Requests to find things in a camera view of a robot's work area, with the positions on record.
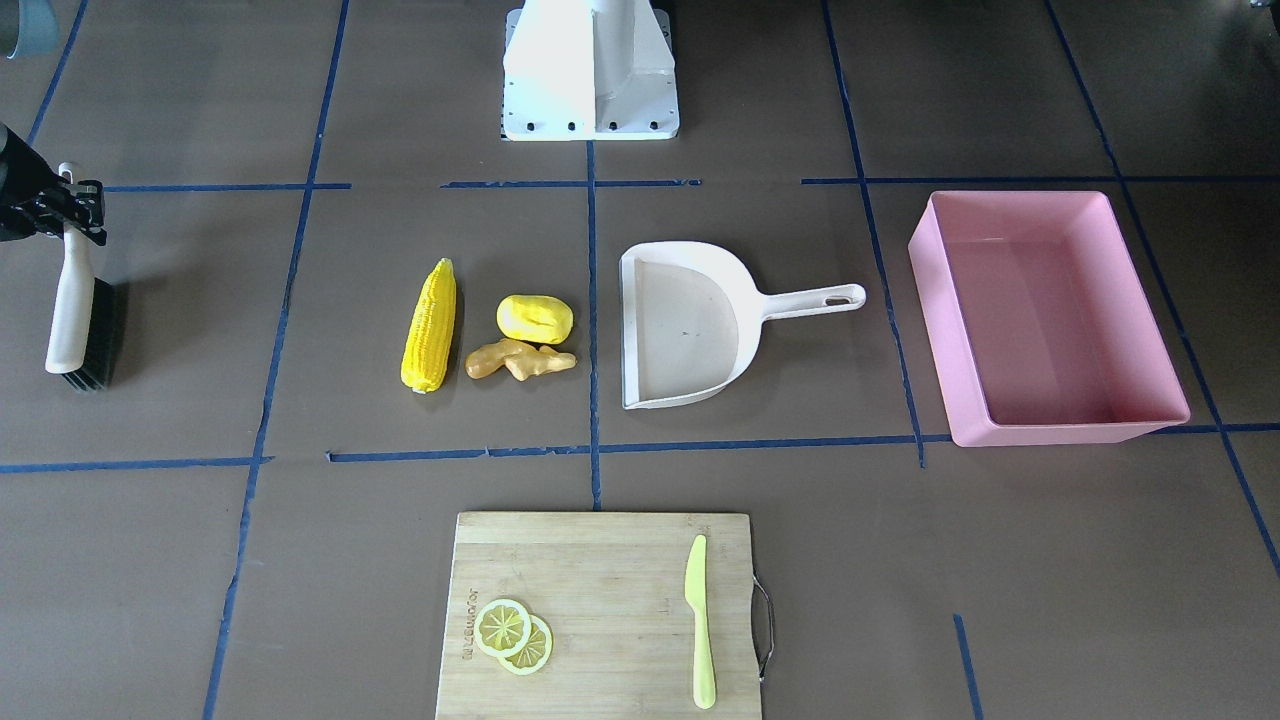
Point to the yellow lemon slice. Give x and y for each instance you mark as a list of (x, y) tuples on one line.
[(502, 628), (535, 653)]

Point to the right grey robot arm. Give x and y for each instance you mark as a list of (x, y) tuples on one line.
[(29, 28)]

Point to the bamboo cutting board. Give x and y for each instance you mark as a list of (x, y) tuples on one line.
[(610, 585)]

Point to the pink plastic bin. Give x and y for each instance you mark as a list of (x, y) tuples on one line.
[(1040, 330)]

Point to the yellow toy corn cob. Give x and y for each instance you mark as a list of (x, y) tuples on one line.
[(425, 358)]

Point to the white hand brush black bristles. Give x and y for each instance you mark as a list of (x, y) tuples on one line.
[(82, 331)]

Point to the beige plastic dustpan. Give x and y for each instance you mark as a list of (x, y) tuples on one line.
[(692, 320)]

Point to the tan toy ginger root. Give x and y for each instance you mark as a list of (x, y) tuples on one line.
[(521, 359)]

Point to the yellow toy potato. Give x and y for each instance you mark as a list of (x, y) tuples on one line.
[(535, 319)]

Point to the yellow-green plastic knife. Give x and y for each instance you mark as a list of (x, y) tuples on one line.
[(703, 675)]

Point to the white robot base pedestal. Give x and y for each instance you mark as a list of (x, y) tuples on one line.
[(590, 71)]

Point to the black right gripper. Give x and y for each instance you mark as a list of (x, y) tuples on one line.
[(22, 213)]

